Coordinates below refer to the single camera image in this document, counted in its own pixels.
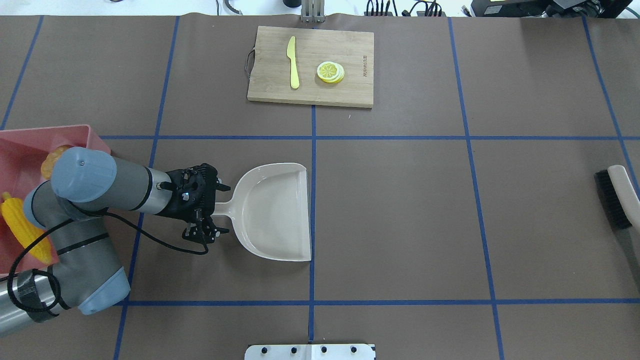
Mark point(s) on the black power strip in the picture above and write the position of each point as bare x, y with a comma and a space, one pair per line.
389, 8

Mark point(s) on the beige plastic dustpan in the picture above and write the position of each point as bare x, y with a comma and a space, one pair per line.
269, 212

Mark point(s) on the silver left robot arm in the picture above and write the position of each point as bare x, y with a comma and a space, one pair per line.
71, 208

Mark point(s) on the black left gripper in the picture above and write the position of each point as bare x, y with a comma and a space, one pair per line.
176, 207

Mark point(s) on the yellow plastic knife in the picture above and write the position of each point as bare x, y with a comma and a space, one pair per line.
291, 53

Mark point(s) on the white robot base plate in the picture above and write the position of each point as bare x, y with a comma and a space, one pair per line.
336, 351

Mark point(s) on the pink plastic bin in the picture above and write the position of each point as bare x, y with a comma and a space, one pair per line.
22, 152

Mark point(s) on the yellow lemon slices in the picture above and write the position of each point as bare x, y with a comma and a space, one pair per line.
330, 72

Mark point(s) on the black monitor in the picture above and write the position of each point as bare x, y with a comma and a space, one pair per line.
604, 9

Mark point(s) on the brown toy potato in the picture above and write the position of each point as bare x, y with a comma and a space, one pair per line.
48, 164

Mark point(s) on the beige hand brush black bristles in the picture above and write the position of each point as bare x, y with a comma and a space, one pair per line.
618, 197

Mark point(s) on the bamboo cutting board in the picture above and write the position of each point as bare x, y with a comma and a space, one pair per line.
269, 79

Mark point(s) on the yellow toy corn cob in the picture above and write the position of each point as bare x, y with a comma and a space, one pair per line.
23, 230

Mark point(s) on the aluminium frame post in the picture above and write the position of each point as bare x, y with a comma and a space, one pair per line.
313, 11

